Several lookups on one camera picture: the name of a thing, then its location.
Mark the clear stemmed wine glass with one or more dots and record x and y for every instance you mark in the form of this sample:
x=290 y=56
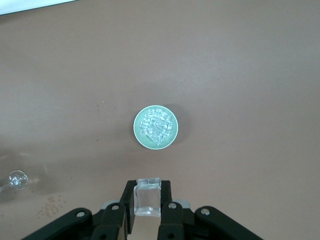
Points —
x=17 y=179

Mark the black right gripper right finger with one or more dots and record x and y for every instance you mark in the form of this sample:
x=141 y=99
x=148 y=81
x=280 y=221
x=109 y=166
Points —
x=175 y=220

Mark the single clear ice cube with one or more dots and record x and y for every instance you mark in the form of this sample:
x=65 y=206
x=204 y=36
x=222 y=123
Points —
x=147 y=197

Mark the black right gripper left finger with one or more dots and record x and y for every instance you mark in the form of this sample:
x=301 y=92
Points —
x=110 y=220

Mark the brown table cover sheet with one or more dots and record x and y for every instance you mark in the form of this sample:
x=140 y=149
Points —
x=225 y=75

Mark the pile of clear ice cubes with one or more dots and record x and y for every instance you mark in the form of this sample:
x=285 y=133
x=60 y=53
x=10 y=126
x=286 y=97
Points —
x=156 y=126

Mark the pale green ceramic bowl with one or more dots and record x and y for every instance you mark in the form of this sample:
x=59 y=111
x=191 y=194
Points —
x=138 y=137

